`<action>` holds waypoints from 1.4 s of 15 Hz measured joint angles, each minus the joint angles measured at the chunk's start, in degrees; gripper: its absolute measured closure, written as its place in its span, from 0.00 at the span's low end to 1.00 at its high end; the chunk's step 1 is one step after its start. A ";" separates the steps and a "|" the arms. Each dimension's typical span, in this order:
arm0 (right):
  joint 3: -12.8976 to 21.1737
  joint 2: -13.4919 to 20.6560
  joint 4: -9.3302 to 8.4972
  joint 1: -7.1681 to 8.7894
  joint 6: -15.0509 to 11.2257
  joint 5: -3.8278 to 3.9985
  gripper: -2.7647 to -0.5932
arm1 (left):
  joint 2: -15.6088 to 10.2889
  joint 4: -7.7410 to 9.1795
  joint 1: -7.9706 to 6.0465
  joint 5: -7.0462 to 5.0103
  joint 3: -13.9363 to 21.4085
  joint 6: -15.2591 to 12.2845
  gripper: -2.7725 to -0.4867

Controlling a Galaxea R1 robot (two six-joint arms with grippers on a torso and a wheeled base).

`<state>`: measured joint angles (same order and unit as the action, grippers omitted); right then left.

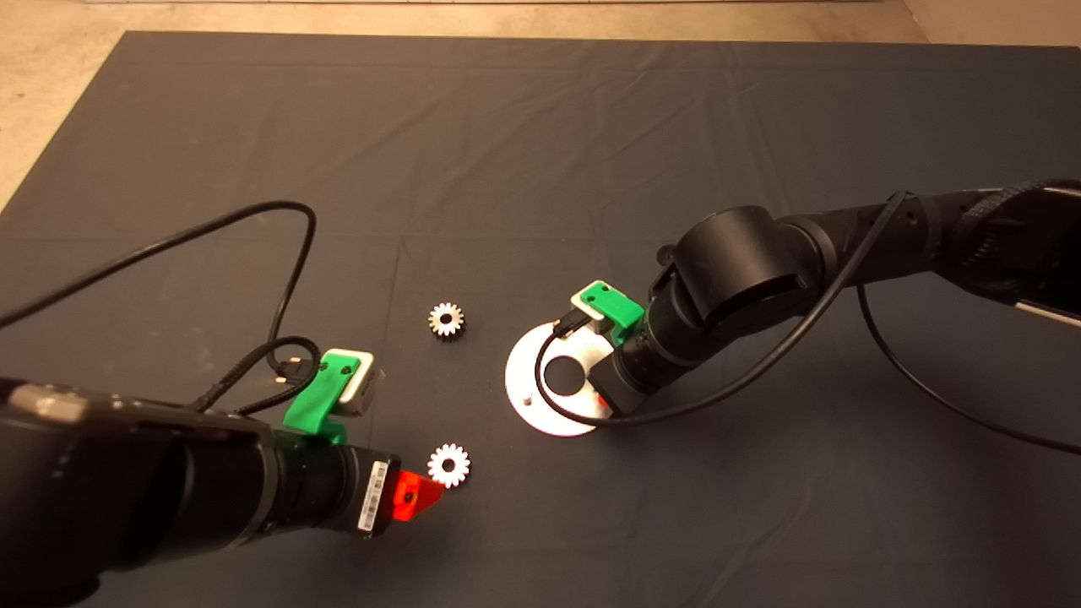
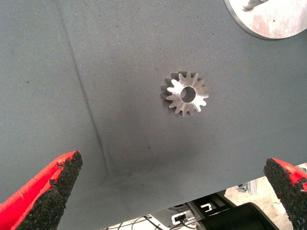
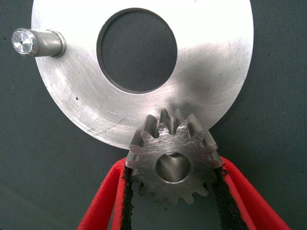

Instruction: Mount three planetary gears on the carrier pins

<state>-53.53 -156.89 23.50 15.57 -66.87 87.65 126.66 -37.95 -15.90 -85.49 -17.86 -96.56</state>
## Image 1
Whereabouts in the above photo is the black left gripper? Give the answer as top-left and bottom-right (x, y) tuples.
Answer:
(336, 445), (444, 539)

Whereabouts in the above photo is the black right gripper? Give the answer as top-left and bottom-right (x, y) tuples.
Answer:
(591, 339), (668, 415)

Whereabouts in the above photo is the lower white gear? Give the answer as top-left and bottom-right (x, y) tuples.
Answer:
(426, 442), (472, 490)

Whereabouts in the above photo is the white gear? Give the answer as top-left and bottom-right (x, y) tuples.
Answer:
(427, 302), (465, 340)
(426, 442), (472, 490)

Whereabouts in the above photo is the upper white gear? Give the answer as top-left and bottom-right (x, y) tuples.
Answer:
(427, 302), (465, 340)

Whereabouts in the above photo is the dark grey table cloth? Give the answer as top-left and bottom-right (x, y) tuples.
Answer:
(0, 32), (1081, 608)

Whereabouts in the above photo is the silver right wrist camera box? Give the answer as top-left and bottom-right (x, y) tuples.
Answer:
(571, 289), (610, 335)

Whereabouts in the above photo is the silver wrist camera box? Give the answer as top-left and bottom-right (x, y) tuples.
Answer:
(325, 348), (385, 416)
(571, 289), (610, 335)

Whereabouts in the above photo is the white round base plate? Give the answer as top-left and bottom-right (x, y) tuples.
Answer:
(504, 321), (616, 438)

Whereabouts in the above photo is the smooth black right camera cable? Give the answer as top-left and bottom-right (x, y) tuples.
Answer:
(535, 191), (1081, 457)

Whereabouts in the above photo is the smooth black camera cable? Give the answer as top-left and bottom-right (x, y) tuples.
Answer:
(0, 200), (318, 387)
(535, 191), (1081, 457)

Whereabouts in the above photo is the green right camera mount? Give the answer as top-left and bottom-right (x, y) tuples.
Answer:
(579, 283), (647, 345)

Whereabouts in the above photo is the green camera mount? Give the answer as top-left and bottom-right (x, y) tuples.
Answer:
(283, 353), (362, 446)
(579, 283), (647, 345)

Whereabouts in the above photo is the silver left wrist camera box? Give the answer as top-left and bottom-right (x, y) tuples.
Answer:
(325, 348), (385, 416)

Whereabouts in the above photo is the green left camera mount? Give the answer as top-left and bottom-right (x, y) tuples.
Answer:
(283, 353), (362, 446)

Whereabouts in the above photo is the smooth black left camera cable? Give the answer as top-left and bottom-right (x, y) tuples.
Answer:
(0, 200), (318, 387)

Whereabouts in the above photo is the black braided cable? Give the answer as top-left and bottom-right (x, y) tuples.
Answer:
(194, 335), (323, 416)

